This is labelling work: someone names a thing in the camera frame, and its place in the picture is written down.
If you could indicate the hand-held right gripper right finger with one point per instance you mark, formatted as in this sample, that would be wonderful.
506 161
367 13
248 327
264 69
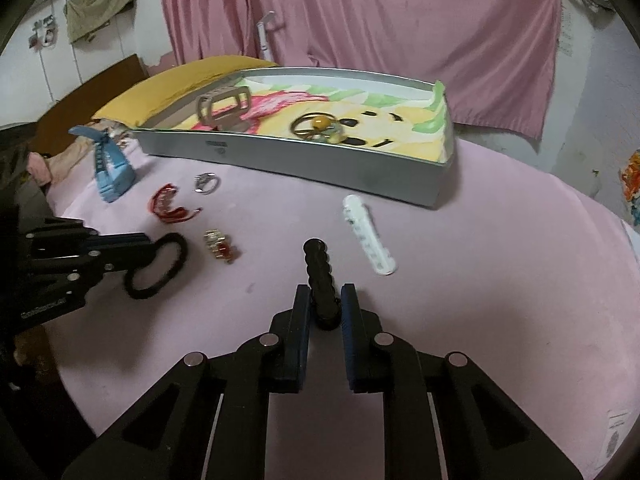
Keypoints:
350 350

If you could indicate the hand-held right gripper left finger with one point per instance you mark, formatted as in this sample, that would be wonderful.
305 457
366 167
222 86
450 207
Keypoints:
302 350

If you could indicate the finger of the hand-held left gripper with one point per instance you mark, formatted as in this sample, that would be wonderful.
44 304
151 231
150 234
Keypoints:
115 262
115 244

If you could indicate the black scrunchie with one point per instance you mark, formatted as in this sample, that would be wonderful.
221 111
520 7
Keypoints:
145 292

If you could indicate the red claw clip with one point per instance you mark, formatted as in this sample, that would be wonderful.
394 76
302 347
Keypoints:
172 215

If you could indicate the blue rhinestone hair clip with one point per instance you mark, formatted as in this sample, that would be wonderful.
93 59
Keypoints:
112 175

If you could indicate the black wavy hair clip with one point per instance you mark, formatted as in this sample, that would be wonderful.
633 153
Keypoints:
317 265

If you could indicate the white perforated hair clip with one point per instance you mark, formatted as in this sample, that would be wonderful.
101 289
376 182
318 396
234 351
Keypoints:
365 232

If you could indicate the grey metal box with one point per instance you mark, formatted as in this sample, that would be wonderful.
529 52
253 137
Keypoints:
325 170

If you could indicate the pink floral blanket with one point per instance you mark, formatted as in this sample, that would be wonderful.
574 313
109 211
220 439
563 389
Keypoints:
60 162

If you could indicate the gold and red hair clip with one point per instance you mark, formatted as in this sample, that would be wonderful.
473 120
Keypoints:
218 247

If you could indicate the brown wooden headboard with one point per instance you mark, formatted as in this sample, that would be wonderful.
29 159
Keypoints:
75 105

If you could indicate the taupe rectangular hair clip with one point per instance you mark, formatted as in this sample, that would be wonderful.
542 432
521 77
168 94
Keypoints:
225 120

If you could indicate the yellow pillow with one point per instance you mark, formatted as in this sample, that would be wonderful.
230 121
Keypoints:
165 85

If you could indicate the pink bedsheet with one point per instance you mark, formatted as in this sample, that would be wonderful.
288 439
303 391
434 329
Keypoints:
500 270

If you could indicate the gold bangle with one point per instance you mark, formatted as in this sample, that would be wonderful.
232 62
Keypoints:
302 119

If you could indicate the printed cartoon towel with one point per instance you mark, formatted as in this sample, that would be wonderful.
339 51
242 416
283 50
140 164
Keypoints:
400 130

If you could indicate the olive hanging cloth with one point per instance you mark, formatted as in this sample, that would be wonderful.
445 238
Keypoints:
95 12

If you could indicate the white fabric label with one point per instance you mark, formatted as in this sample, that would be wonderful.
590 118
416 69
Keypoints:
617 435

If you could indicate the pink curtain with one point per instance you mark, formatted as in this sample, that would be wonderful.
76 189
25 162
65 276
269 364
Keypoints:
375 20

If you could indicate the colourful wall decoration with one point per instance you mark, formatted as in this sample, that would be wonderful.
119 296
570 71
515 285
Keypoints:
631 185

